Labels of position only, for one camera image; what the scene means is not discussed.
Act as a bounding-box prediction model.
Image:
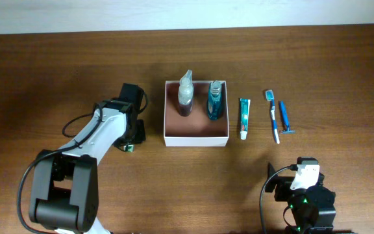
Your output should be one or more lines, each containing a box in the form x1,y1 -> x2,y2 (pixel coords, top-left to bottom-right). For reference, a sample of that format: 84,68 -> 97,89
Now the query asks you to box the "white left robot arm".
29,98 -> 144,233

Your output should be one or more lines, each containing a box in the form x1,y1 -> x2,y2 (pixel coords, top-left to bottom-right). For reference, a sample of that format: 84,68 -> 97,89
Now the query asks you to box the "white cardboard box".
164,81 -> 229,147

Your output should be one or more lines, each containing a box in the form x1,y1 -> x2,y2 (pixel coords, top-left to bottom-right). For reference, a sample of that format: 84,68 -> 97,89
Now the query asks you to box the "blue disposable razor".
279,101 -> 295,134

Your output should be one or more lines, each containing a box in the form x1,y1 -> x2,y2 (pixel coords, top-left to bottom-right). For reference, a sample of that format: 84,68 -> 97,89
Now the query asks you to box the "green white small tube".
122,144 -> 134,153

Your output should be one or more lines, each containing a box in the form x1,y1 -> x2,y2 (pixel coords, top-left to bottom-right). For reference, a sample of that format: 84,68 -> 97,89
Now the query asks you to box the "clear spray bottle purple liquid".
178,70 -> 193,116

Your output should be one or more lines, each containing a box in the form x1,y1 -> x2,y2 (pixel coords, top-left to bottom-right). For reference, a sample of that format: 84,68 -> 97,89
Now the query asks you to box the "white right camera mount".
290,164 -> 320,190

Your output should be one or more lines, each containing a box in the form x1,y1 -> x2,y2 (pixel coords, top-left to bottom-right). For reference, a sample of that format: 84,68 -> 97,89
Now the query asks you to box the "blue mouthwash bottle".
206,81 -> 223,120

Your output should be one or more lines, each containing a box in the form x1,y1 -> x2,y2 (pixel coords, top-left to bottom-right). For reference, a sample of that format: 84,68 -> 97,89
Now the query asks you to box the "teal white toothpaste tube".
240,98 -> 251,140

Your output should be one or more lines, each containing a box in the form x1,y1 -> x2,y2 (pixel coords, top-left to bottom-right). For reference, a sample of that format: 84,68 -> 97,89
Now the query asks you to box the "blue white toothbrush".
265,90 -> 280,144

